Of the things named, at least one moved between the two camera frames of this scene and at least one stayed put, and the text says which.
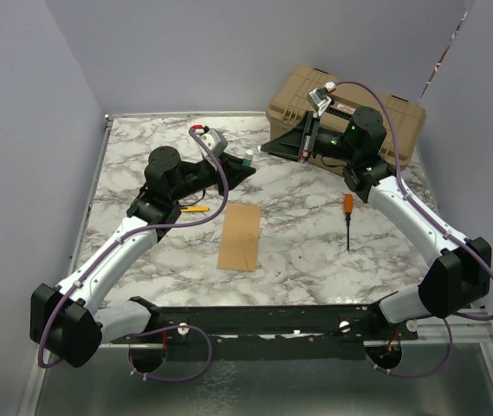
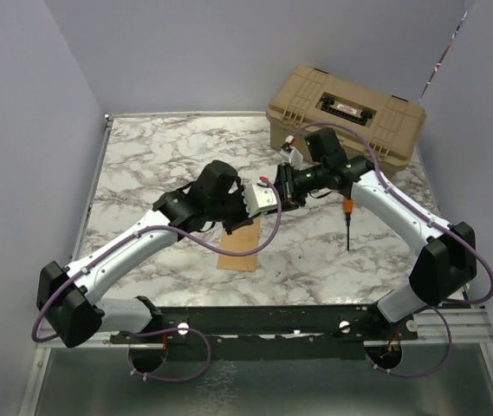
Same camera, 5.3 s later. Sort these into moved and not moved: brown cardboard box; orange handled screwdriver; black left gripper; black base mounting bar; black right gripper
Moved: black right gripper; black left gripper
Not moved: brown cardboard box; orange handled screwdriver; black base mounting bar
